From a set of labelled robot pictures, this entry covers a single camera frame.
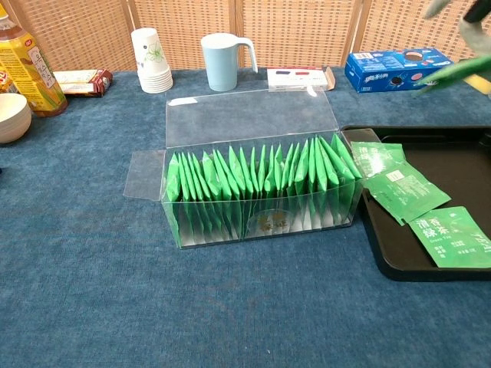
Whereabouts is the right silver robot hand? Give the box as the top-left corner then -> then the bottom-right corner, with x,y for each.
423,0 -> 491,59

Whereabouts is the transparent plastic tea box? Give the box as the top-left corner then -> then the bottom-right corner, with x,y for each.
123,88 -> 379,251

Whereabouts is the blue Oreo cookie box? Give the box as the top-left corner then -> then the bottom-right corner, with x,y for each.
343,47 -> 456,94

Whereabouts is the black rectangular tray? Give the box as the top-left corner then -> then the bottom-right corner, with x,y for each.
341,123 -> 491,283

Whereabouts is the white red blue card box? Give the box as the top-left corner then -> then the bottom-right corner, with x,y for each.
265,65 -> 337,94

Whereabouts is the yellow label tea bottle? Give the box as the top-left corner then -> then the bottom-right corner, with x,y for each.
0,2 -> 68,118

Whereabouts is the green yellow sponge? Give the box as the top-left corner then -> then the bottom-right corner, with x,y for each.
463,74 -> 491,96

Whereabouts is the woven bamboo folding screen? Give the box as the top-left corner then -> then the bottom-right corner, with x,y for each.
0,0 -> 491,74

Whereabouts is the white paper cup stack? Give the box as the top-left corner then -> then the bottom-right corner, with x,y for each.
130,27 -> 175,94

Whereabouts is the red white snack package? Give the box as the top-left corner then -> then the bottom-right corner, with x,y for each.
53,68 -> 114,98

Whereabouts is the blue carpet table cover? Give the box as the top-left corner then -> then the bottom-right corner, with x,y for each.
0,67 -> 491,368

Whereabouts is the white ceramic bowl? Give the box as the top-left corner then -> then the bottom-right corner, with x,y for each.
0,92 -> 33,145

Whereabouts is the yellow snack packet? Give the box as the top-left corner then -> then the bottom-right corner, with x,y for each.
0,57 -> 12,94

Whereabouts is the light blue handled mug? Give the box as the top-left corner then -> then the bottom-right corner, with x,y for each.
200,32 -> 259,93

